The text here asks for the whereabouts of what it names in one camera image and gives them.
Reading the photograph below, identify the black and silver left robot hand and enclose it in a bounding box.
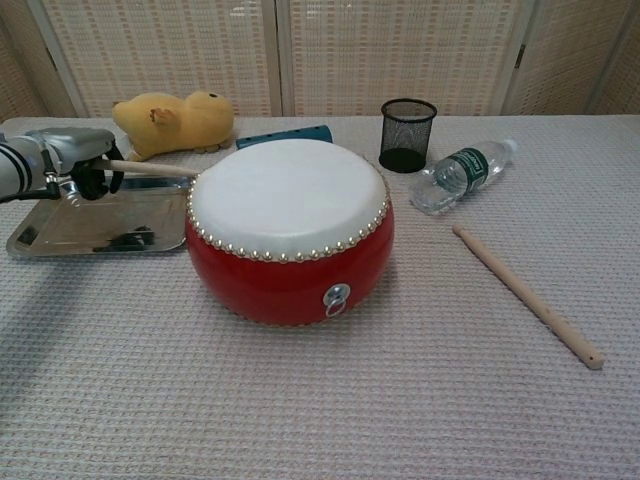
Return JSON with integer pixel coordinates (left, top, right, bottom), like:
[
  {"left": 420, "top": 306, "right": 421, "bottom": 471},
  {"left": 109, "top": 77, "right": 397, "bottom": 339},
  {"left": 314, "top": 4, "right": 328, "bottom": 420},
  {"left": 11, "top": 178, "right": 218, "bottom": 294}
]
[{"left": 24, "top": 126, "right": 126, "bottom": 202}]

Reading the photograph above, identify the wooden drumstick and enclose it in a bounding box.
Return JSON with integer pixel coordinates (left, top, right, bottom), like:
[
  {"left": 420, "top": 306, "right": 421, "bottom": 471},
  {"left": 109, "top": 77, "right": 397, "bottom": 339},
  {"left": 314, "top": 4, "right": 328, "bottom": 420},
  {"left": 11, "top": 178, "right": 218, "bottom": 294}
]
[
  {"left": 451, "top": 223, "right": 606, "bottom": 373},
  {"left": 97, "top": 158, "right": 202, "bottom": 178}
]

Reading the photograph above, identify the rectangular metal tray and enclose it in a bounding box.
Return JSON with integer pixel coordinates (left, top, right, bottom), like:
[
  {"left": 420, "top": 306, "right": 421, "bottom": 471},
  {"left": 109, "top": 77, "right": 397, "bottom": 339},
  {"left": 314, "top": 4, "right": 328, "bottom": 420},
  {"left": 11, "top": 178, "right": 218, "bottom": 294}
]
[{"left": 5, "top": 172, "right": 200, "bottom": 261}]

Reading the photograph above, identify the red drum with white skin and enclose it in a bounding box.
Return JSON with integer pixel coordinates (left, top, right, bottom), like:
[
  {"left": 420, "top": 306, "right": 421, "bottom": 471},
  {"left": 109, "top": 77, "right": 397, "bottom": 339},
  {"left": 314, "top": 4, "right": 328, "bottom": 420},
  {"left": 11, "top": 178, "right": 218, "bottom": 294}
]
[{"left": 183, "top": 138, "right": 392, "bottom": 329}]

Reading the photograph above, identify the yellow plush animal toy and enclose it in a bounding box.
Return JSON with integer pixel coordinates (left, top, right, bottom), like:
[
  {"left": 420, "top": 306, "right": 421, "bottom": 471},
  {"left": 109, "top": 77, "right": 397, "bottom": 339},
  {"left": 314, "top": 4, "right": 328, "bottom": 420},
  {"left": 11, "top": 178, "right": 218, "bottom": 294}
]
[{"left": 110, "top": 89, "right": 237, "bottom": 166}]

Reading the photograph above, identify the teal block with holes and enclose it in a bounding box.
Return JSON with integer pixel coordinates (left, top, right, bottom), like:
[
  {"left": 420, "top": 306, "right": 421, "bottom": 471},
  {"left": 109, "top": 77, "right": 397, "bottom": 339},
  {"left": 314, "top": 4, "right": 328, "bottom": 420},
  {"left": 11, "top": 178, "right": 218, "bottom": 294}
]
[{"left": 235, "top": 122, "right": 336, "bottom": 151}]

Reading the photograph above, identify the woven folding screen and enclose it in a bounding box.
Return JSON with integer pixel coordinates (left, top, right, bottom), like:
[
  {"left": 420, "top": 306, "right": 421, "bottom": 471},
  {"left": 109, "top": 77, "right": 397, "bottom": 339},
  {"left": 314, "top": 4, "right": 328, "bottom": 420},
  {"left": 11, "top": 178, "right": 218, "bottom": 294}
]
[{"left": 0, "top": 0, "right": 640, "bottom": 122}]

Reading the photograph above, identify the black mesh pen holder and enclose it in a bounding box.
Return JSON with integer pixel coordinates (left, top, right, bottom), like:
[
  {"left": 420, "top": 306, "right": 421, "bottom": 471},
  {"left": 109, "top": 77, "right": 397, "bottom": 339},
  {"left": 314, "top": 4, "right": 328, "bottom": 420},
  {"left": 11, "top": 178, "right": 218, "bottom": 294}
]
[{"left": 378, "top": 97, "right": 439, "bottom": 175}]

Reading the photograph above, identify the white woven tablecloth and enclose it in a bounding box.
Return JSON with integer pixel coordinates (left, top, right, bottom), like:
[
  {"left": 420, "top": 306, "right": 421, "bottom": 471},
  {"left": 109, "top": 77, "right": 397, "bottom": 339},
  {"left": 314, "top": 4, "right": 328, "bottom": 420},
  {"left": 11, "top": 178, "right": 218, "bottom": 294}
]
[{"left": 0, "top": 114, "right": 640, "bottom": 480}]

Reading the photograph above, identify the clear water bottle green label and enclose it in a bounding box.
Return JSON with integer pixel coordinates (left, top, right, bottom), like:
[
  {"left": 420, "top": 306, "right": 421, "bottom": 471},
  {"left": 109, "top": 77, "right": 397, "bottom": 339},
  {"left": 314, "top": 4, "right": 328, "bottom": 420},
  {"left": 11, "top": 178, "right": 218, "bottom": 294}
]
[{"left": 408, "top": 138, "right": 520, "bottom": 217}]

